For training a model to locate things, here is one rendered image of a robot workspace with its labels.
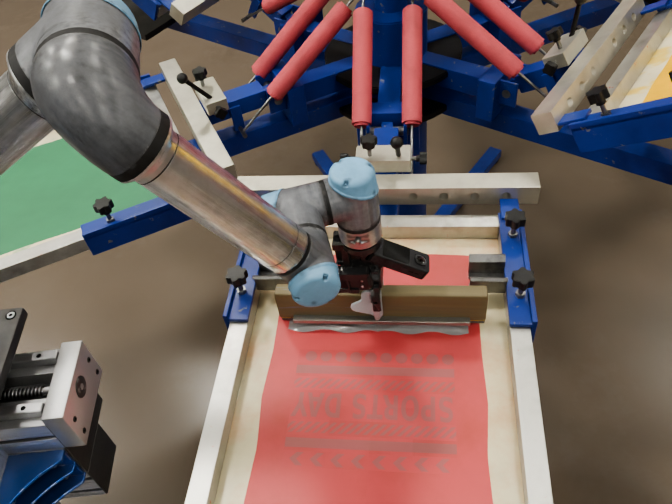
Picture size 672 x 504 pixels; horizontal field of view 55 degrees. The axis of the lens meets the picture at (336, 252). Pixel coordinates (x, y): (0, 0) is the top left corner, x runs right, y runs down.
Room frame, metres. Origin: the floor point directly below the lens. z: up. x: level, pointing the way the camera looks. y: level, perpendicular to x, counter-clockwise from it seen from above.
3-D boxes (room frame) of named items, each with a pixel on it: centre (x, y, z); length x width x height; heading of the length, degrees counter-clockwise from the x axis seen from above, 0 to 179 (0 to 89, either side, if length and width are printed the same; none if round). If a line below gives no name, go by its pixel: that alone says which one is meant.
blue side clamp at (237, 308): (0.93, 0.19, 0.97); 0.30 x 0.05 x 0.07; 168
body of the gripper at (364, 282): (0.77, -0.04, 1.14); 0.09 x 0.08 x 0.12; 78
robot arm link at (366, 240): (0.77, -0.05, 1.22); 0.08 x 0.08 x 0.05
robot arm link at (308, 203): (0.74, 0.05, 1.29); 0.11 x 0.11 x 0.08; 6
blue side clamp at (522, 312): (0.82, -0.36, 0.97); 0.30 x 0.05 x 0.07; 168
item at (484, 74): (1.67, -0.25, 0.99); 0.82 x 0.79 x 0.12; 168
